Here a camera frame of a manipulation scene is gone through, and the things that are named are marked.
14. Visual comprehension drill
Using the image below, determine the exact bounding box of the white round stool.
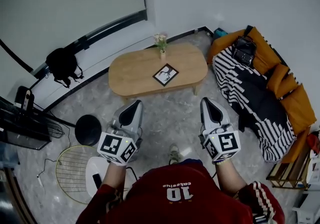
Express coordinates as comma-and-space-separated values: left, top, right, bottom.
85, 156, 111, 197

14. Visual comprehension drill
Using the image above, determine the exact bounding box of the red bag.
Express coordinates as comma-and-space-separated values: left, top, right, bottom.
306, 131, 320, 156

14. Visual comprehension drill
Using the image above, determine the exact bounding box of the small vase with flowers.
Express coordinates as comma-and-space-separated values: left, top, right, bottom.
152, 33, 169, 61

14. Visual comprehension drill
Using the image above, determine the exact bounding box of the gold wire round table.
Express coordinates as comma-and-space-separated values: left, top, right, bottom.
55, 145, 101, 205

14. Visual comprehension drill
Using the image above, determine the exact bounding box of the teal bag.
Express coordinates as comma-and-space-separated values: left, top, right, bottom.
213, 28, 229, 40

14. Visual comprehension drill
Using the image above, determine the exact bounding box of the person's beige shoe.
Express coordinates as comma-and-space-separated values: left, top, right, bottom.
168, 143, 186, 165

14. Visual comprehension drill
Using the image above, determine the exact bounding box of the person's left forearm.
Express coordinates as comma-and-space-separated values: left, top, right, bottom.
100, 161, 127, 193

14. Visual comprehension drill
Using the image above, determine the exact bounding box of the orange sofa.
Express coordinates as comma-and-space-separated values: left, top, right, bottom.
207, 26, 318, 164

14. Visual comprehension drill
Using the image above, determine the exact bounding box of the black backpack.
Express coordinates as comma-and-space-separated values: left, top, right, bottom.
45, 47, 85, 89

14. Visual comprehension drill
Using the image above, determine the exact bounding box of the orange cushion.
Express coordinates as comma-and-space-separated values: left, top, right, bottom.
275, 73, 300, 100
265, 63, 291, 98
279, 83, 318, 135

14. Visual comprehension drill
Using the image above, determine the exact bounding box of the gold metal shelf rack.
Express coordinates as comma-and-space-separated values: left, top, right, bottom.
265, 139, 312, 190

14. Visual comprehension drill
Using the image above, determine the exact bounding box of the person's right forearm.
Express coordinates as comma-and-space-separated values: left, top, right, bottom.
214, 158, 248, 196

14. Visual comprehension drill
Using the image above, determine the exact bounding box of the black picture frame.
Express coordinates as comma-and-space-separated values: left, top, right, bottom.
152, 63, 180, 87

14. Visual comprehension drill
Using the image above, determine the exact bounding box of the black floor cable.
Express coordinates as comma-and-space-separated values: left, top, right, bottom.
36, 125, 73, 179

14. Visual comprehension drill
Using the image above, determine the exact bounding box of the oval wooden coffee table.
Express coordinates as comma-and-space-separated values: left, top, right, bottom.
107, 42, 209, 101

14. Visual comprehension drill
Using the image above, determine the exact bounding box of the white cabinet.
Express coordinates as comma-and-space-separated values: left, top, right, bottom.
291, 184, 320, 224

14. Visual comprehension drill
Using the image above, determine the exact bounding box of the black handbag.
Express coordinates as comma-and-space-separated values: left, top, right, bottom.
232, 25, 258, 67

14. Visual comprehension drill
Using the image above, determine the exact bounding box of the black phone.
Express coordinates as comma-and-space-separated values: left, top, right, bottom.
92, 173, 103, 189

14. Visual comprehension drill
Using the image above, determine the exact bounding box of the black white striped blanket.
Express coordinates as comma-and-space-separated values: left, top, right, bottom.
212, 46, 298, 164

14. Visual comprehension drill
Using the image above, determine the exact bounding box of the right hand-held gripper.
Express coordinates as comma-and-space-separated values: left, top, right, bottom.
198, 97, 242, 165

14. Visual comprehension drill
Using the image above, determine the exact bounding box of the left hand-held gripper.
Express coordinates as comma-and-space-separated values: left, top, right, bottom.
96, 99, 145, 167

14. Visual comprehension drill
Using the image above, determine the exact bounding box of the person's red jersey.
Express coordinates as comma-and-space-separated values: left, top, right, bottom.
75, 159, 286, 224

